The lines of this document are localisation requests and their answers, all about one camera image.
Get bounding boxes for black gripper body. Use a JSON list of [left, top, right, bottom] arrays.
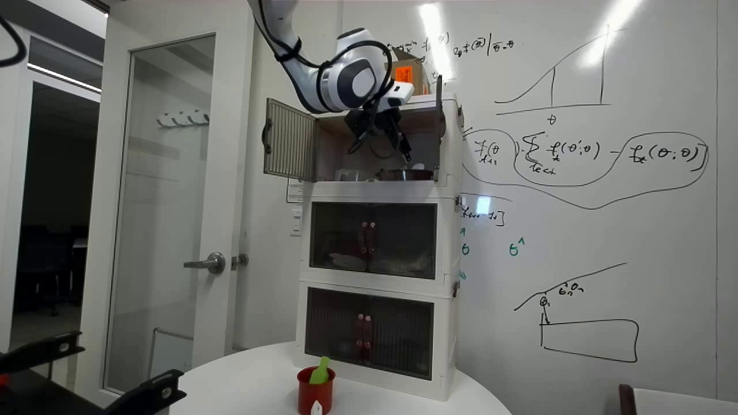
[[343, 101, 407, 144]]

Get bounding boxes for silver bowl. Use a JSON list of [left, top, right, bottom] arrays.
[[376, 165, 435, 185]]

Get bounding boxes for grey cabinet door with latch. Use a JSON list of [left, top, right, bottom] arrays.
[[260, 97, 318, 185]]

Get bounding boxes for white three-tier cabinet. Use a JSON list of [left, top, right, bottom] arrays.
[[260, 77, 469, 403]]

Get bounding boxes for cardboard box with orange sticker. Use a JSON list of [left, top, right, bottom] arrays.
[[387, 46, 435, 101]]

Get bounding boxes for white coat hook rack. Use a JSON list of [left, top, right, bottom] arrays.
[[156, 108, 213, 132]]

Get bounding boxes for white door with glass panel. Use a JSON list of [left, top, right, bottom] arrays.
[[75, 0, 258, 406]]

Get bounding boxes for green item in cup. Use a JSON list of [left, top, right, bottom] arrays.
[[309, 356, 334, 388]]

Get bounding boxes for red cup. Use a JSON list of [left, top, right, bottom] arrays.
[[296, 364, 338, 415]]

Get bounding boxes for white chair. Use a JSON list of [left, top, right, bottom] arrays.
[[619, 383, 738, 415]]

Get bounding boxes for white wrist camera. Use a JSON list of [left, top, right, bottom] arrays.
[[385, 79, 417, 108]]

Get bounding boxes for white light switch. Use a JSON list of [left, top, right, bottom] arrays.
[[287, 179, 309, 209]]

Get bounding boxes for red cabinet door handles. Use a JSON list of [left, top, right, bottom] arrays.
[[353, 312, 376, 358], [357, 220, 382, 262]]

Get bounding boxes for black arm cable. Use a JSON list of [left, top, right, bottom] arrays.
[[255, 0, 398, 117]]

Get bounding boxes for silver door lever handle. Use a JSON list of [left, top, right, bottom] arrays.
[[183, 251, 228, 280]]

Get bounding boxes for large wall whiteboard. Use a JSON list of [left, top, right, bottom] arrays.
[[338, 0, 738, 415]]

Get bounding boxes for black metal bracket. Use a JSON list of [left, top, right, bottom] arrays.
[[104, 368, 189, 415], [0, 330, 86, 380]]

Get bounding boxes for black hanging cable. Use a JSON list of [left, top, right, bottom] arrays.
[[0, 15, 31, 71]]

